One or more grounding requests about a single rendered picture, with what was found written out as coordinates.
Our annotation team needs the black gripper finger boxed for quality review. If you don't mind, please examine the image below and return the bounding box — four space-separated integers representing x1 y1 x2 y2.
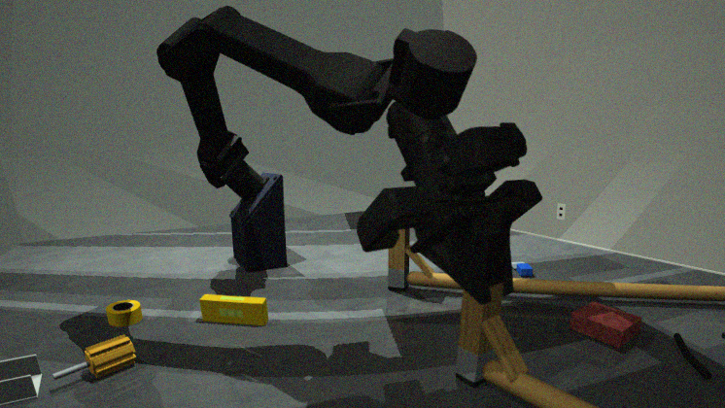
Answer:
477 205 520 296
409 213 492 305

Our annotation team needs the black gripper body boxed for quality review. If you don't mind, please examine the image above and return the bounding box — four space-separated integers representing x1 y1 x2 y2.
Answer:
357 128 542 253

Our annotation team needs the red rectangular block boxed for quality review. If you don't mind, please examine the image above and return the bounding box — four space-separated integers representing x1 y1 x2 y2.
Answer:
569 301 642 348

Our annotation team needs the yellow rectangular block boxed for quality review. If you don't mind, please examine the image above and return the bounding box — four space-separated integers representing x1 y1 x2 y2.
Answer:
199 294 268 326

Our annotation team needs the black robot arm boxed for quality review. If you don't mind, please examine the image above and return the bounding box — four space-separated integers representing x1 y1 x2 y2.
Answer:
156 6 527 205

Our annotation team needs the yellow ring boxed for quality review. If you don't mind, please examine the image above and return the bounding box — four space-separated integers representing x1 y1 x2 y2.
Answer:
106 300 143 327

